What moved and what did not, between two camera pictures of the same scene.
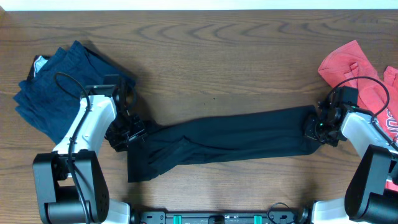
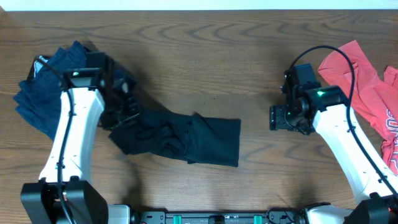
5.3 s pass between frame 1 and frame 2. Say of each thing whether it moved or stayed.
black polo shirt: moved
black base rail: stayed
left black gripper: moved
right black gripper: moved
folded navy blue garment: stayed
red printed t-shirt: stayed
